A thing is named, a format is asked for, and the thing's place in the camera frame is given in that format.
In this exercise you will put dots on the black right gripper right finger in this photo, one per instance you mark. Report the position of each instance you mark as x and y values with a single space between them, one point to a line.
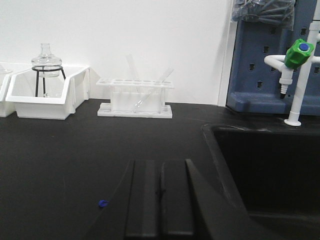
176 213

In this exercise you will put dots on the white lab faucet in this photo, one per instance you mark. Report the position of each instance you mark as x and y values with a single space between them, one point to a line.
286 78

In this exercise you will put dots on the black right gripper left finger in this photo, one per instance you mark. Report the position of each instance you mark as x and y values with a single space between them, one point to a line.
143 208

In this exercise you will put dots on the white test tube rack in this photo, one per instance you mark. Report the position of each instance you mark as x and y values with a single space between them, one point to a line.
125 93

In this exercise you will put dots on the clear glass test tube leaning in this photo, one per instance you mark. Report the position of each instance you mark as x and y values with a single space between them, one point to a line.
160 81

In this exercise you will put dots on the black wire tripod stand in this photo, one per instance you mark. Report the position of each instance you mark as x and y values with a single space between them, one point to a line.
38 82

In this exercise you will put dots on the black lab sink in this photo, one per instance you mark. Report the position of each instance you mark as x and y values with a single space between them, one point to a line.
272 174

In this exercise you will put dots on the white storage bin middle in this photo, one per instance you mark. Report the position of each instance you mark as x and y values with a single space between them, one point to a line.
6 71

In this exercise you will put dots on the clear glass test tube upright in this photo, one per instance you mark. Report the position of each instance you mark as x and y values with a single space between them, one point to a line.
132 67

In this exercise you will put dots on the white storage bin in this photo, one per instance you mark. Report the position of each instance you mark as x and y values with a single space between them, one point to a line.
6 71
62 97

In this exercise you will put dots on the white storage bin right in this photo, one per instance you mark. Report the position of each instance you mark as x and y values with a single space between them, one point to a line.
62 97

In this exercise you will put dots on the green faucet knob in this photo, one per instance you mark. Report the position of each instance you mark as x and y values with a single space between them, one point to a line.
298 53

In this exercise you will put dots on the clear glass flask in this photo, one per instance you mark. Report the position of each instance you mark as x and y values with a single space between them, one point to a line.
47 64

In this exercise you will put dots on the blue cloth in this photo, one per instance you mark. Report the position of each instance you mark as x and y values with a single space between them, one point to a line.
103 203

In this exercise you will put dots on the blue pegboard drying rack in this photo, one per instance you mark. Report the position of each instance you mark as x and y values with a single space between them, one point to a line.
253 85

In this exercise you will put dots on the bag of dark pegs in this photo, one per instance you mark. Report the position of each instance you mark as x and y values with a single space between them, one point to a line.
279 13

